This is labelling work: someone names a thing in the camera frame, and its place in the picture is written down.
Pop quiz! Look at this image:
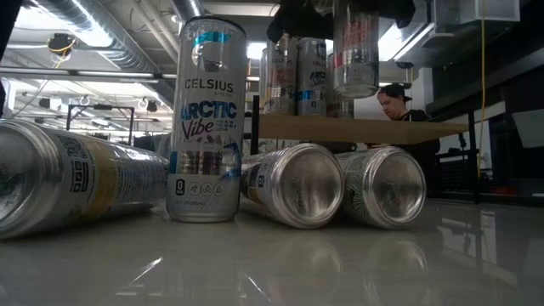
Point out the black desk frame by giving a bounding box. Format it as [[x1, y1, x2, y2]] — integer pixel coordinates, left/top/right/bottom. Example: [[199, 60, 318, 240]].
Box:
[[424, 40, 544, 205]]

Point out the black ceiling device yellow cable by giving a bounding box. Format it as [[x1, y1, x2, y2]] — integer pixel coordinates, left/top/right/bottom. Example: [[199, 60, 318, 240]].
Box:
[[46, 32, 78, 59]]

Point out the person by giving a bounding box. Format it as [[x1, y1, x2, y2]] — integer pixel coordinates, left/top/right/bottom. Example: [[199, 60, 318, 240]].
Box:
[[365, 82, 441, 196]]

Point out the white Celsius beverage can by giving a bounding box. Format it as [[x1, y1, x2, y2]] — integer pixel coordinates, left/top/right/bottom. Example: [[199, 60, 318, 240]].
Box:
[[335, 145, 428, 230], [0, 118, 170, 240]]

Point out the white glossy table sheet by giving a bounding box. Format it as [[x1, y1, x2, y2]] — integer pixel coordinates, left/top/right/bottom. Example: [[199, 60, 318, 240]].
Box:
[[0, 199, 544, 306]]

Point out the white Celsius Peach Vibe can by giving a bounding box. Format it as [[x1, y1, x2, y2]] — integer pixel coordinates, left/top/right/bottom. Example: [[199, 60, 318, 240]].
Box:
[[332, 0, 381, 99]]

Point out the silver ventilation duct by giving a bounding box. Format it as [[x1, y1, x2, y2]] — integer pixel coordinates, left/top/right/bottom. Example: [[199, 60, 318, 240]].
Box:
[[36, 0, 205, 107]]

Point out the thin yellow cable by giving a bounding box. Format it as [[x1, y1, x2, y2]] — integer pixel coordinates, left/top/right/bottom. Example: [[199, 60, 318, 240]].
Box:
[[479, 0, 487, 179]]

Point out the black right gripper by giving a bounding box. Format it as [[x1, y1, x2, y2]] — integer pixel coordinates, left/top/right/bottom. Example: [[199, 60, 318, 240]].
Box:
[[266, 0, 417, 43]]

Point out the wooden tray board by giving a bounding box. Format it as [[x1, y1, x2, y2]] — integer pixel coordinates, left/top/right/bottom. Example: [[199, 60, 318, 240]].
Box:
[[249, 93, 481, 205]]

